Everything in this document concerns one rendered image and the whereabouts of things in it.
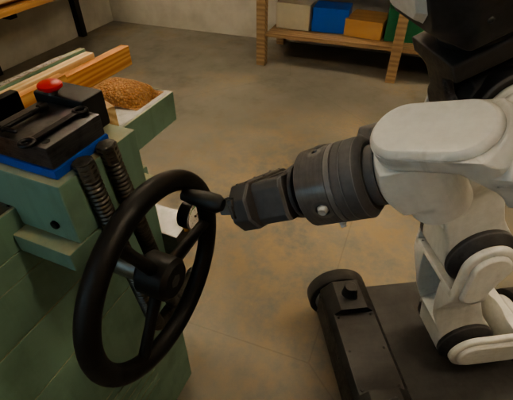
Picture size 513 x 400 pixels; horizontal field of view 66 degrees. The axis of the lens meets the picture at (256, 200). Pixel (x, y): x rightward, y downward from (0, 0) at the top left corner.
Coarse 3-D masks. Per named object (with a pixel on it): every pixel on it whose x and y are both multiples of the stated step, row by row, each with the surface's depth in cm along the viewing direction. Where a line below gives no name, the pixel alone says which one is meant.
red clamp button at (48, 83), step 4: (44, 80) 50; (48, 80) 50; (52, 80) 50; (56, 80) 50; (60, 80) 50; (40, 84) 49; (44, 84) 49; (48, 84) 49; (52, 84) 49; (56, 84) 49; (60, 84) 49; (40, 88) 48; (44, 88) 48; (48, 88) 48; (52, 88) 49; (56, 88) 49; (44, 92) 49; (48, 92) 49
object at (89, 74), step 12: (120, 48) 83; (96, 60) 78; (108, 60) 80; (120, 60) 83; (72, 72) 73; (84, 72) 75; (96, 72) 78; (108, 72) 81; (84, 84) 76; (96, 84) 78
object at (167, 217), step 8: (160, 208) 93; (168, 208) 93; (160, 216) 90; (168, 216) 90; (160, 224) 88; (168, 224) 88; (176, 224) 88; (168, 232) 86; (176, 232) 86; (184, 232) 88; (168, 240) 87; (176, 240) 86; (168, 248) 89; (184, 256) 91
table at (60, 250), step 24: (168, 96) 75; (120, 120) 67; (144, 120) 70; (168, 120) 77; (144, 144) 72; (0, 216) 49; (0, 240) 49; (24, 240) 50; (48, 240) 50; (72, 240) 50; (96, 240) 52; (0, 264) 50; (72, 264) 49
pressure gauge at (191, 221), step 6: (186, 204) 83; (180, 210) 82; (186, 210) 82; (192, 210) 83; (180, 216) 82; (186, 216) 82; (192, 216) 84; (180, 222) 83; (186, 222) 82; (192, 222) 84; (186, 228) 84
